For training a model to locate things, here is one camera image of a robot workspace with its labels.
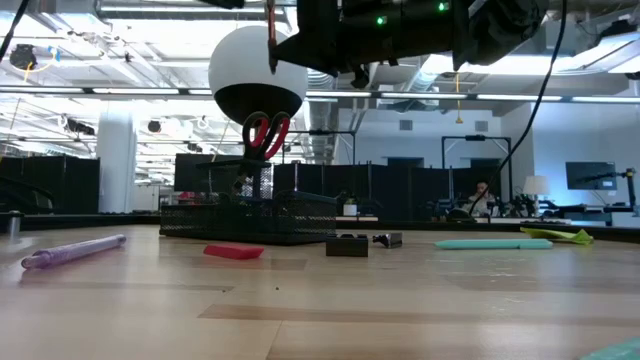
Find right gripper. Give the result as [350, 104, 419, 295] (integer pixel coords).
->
[272, 0, 401, 90]

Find red pen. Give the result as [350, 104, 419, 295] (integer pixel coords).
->
[267, 0, 278, 75]

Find red black handled scissors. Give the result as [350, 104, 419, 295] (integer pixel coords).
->
[230, 110, 292, 197]

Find black mesh desk organizer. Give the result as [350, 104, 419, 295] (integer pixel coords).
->
[159, 159, 339, 246]

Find black binder clip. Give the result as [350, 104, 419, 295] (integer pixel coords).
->
[325, 233, 370, 259]

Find red eraser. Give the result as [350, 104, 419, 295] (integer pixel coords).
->
[203, 243, 265, 261]

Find teal pen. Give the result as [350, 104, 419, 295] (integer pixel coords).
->
[433, 238, 554, 251]
[579, 337, 640, 360]

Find translucent purple pen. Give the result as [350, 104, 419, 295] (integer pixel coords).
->
[20, 233, 128, 271]

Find long ceiling light strip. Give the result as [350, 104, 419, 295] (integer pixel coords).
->
[0, 85, 640, 104]

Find white globe table lamp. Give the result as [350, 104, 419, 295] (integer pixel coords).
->
[208, 24, 309, 201]

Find small plant white pot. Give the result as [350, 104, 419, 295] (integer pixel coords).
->
[335, 190, 366, 217]

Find black partition panel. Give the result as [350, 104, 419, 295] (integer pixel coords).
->
[272, 162, 504, 221]
[173, 153, 241, 194]
[0, 155, 100, 215]

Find yellow hanging tag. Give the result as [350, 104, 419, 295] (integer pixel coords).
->
[454, 72, 464, 125]

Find white round column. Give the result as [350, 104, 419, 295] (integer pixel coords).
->
[96, 107, 138, 215]

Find person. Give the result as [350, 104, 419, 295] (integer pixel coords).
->
[467, 180, 496, 217]

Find white shade table lamp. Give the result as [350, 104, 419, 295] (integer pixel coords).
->
[522, 174, 550, 219]

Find yellow-green cloth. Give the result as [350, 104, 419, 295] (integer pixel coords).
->
[519, 227, 595, 246]

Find black computer monitor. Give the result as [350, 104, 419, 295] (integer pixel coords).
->
[565, 161, 618, 191]

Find silver ventilation duct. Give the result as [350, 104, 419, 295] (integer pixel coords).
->
[302, 69, 342, 162]
[407, 53, 456, 95]

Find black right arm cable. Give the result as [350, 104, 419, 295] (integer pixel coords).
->
[467, 0, 569, 217]

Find black ceiling camera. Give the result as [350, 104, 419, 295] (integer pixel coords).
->
[8, 43, 39, 71]

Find black table frame rail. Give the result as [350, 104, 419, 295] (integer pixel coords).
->
[0, 212, 640, 245]

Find grey metal post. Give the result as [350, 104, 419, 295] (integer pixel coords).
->
[7, 210, 24, 240]

